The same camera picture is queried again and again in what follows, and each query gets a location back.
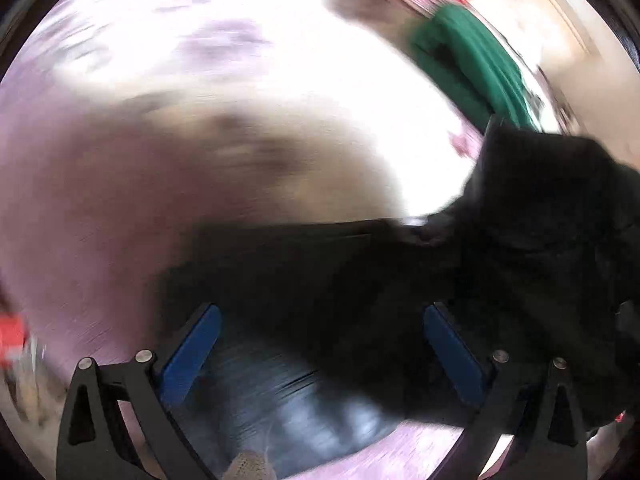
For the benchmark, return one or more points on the red object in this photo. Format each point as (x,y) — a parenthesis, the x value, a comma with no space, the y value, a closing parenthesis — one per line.
(10,335)

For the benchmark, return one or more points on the green garment with white stripes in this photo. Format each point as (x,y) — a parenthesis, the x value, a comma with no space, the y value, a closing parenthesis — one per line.
(465,55)

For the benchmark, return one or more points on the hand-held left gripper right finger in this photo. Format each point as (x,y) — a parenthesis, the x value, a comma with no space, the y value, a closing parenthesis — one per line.
(452,355)

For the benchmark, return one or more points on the black leather jacket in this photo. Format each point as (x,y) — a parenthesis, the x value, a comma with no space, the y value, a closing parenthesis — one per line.
(525,220)

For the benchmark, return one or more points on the beige knit sweater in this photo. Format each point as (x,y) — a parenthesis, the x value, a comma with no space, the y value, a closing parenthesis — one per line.
(250,466)

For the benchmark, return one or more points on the floral plush blanket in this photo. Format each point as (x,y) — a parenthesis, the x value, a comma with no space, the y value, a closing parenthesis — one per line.
(150,135)

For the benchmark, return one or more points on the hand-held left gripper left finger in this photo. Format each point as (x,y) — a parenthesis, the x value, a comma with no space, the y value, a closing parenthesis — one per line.
(192,355)

